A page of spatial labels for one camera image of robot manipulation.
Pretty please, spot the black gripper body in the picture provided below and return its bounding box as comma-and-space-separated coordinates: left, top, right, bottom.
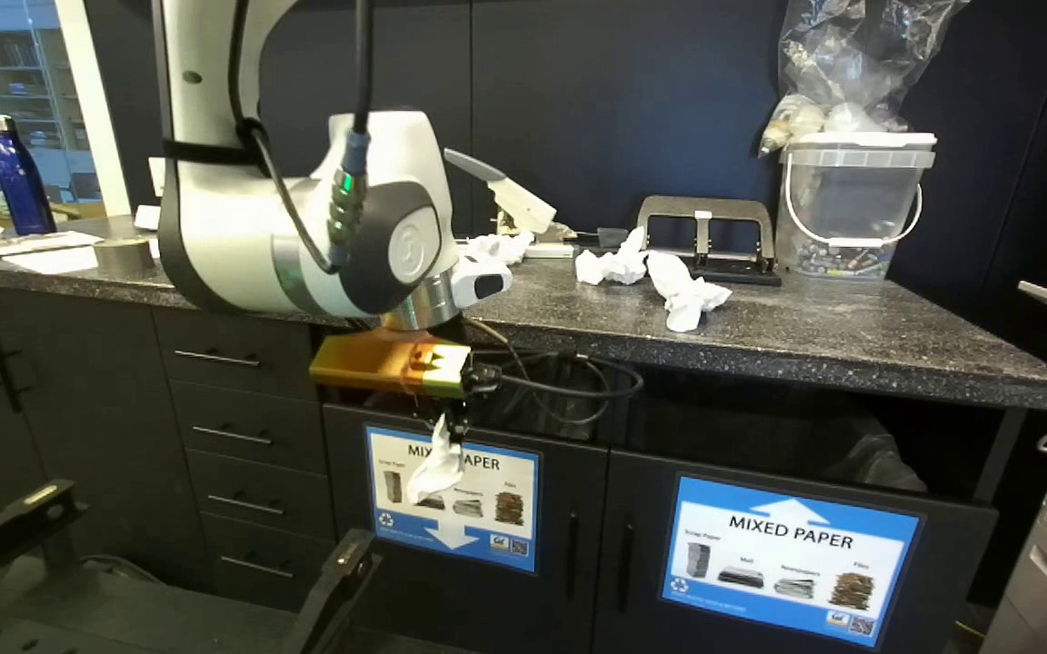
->
463, 362, 519, 434

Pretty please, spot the white paper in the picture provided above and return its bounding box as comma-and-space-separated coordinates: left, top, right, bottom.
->
576, 225, 647, 287
406, 414, 463, 501
647, 252, 731, 336
463, 234, 534, 265

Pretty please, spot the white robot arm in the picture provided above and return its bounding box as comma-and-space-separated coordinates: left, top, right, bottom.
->
153, 0, 514, 336

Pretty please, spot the left bin door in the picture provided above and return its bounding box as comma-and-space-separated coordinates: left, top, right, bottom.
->
322, 405, 606, 654

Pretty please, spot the bin door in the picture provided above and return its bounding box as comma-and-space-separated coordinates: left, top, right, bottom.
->
596, 454, 995, 654
322, 405, 606, 654

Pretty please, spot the right bin door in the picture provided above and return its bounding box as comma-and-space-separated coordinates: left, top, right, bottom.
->
596, 454, 995, 654

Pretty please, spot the left mixed paper sign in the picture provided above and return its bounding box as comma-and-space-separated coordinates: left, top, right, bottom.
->
365, 424, 543, 575

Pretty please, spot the mixed paper sign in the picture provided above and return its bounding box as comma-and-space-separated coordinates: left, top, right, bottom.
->
662, 477, 920, 652
365, 424, 543, 575

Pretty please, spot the black chair armrest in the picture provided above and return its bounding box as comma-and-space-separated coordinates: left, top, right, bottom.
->
285, 526, 381, 654

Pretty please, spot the black drawer stack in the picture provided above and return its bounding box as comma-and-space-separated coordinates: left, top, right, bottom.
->
153, 309, 336, 607

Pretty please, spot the right mixed paper sign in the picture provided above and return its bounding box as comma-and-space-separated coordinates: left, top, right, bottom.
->
662, 477, 920, 652

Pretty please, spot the white lamp pole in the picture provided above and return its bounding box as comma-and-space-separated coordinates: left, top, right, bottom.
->
56, 0, 156, 280

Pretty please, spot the clear plastic bucket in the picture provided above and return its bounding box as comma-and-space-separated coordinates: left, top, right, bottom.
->
776, 132, 938, 280

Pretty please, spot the black cabinet door left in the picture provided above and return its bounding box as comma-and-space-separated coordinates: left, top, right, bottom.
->
0, 292, 206, 586

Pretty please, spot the clear plastic bag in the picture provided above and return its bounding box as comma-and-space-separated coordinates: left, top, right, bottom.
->
760, 0, 972, 153

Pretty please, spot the blue water bottle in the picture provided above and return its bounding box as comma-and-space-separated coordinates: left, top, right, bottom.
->
0, 113, 56, 236

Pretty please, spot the orange wrist camera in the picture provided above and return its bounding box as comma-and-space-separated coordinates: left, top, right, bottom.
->
308, 332, 473, 399

